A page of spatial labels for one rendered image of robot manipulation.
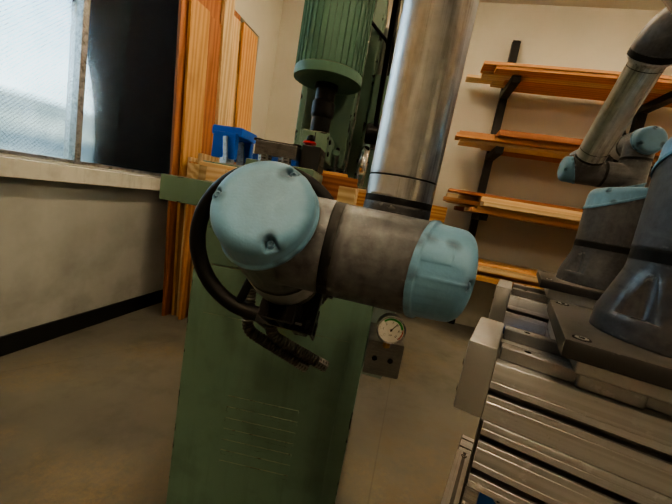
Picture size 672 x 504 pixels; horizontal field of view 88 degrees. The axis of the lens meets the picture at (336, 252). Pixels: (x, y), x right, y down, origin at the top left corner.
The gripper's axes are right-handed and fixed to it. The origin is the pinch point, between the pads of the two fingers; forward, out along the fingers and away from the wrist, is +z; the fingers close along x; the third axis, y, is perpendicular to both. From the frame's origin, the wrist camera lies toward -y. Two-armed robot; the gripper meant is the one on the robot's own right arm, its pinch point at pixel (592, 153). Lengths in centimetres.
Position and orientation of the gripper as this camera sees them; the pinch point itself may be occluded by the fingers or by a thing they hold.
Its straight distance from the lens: 161.9
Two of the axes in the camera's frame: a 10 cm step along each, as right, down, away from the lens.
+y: -0.4, 9.9, 1.1
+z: 2.4, -1.0, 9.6
